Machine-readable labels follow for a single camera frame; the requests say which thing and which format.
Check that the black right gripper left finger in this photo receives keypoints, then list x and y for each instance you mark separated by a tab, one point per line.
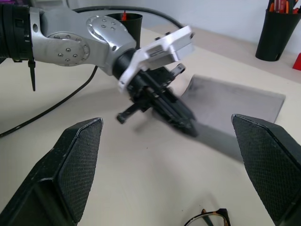
58	179

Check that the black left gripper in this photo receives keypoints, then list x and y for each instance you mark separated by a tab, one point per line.
150	87

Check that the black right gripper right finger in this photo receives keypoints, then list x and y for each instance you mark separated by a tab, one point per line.
270	164

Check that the grey cloth mat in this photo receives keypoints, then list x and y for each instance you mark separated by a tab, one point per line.
235	101

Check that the tortoiseshell glasses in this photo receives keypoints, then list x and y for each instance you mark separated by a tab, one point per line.
207	217

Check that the black cup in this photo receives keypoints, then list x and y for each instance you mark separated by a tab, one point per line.
132	26
275	35

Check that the red block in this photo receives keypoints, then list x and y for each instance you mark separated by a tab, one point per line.
297	62

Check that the red marker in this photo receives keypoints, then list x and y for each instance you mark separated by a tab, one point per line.
281	5
123	16

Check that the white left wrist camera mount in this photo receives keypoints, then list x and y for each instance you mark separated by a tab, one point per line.
164	48

